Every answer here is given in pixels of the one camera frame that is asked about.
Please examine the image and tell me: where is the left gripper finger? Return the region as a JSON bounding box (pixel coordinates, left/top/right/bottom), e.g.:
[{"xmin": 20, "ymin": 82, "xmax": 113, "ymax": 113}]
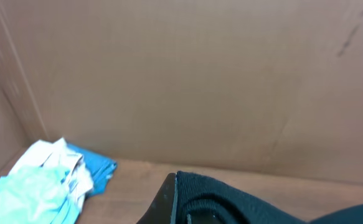
[{"xmin": 137, "ymin": 173, "xmax": 177, "ymax": 224}]

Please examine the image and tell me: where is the black t-shirt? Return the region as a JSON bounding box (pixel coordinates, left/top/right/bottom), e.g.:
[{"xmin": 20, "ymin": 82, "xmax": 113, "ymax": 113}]
[{"xmin": 176, "ymin": 171, "xmax": 363, "ymax": 224}]

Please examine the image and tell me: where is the beige folded shirt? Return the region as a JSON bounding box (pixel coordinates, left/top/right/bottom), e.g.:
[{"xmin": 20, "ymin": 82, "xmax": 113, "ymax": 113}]
[{"xmin": 9, "ymin": 138, "xmax": 94, "ymax": 210}]

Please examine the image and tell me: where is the light blue printed t-shirt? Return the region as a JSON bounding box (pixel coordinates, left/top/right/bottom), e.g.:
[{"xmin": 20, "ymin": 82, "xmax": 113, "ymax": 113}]
[{"xmin": 0, "ymin": 166, "xmax": 80, "ymax": 224}]

